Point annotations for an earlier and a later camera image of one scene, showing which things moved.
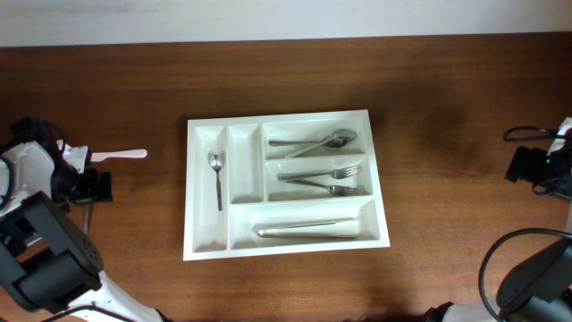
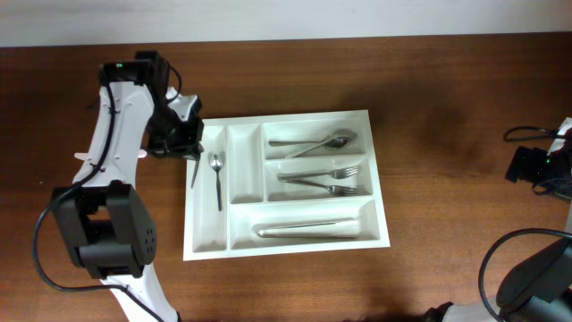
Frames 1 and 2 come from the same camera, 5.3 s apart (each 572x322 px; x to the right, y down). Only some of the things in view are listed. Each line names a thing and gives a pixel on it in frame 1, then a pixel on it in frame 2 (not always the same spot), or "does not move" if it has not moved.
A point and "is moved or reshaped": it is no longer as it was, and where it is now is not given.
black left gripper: [88, 190] -> [189, 140]
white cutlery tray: [281, 184] does not move
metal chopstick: [308, 233] does not move
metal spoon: [332, 144] does not move
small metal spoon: [87, 207] is moved or reshaped
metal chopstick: [265, 226] does not move
